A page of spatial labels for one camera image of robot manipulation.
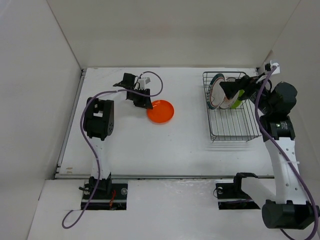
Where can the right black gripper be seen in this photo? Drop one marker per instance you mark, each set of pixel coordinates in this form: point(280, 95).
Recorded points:
point(247, 83)

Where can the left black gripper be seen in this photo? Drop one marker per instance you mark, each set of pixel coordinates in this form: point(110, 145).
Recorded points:
point(145, 102)

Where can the lime green plate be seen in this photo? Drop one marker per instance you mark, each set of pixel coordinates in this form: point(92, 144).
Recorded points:
point(238, 102)

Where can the orange sunburst patterned plate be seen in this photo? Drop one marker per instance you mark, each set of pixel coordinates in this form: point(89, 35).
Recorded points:
point(228, 103)

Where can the green rimmed white plate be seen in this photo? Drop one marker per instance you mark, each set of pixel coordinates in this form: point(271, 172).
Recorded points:
point(215, 95)

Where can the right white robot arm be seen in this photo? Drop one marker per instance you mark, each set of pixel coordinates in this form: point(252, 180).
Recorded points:
point(291, 207)

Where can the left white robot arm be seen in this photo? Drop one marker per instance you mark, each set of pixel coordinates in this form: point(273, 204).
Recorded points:
point(97, 122)

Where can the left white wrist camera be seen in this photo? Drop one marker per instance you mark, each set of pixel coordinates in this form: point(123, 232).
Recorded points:
point(143, 81)

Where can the black wire dish rack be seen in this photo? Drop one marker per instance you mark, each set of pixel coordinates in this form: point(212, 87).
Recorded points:
point(230, 124)

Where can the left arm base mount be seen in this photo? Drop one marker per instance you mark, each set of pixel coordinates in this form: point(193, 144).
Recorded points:
point(116, 200)

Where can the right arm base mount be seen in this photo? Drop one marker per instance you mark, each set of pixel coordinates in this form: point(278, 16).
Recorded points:
point(229, 198)

